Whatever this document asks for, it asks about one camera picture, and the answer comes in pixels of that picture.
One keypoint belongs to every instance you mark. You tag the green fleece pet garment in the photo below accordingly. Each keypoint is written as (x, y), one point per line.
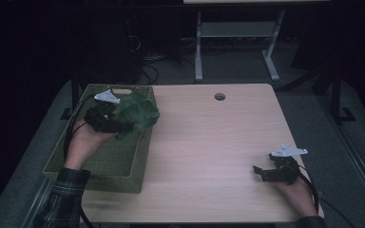
(138, 114)

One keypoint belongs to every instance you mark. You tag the green woven basket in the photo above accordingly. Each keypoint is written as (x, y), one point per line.
(120, 158)

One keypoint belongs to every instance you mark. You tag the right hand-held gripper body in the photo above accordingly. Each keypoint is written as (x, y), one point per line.
(285, 172)

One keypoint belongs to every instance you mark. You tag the white metal table frame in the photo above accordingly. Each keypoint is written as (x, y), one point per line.
(234, 29)

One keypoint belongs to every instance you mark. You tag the person's right hand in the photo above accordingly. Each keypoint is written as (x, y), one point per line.
(301, 198)

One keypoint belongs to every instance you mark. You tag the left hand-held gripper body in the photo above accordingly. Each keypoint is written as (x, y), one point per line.
(101, 120)

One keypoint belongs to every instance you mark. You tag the metal floor rail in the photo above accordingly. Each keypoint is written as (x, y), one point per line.
(355, 158)
(31, 205)

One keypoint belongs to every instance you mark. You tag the person's left hand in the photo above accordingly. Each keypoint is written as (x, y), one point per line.
(82, 145)

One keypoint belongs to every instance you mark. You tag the black metal stand post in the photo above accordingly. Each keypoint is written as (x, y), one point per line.
(336, 95)
(74, 88)

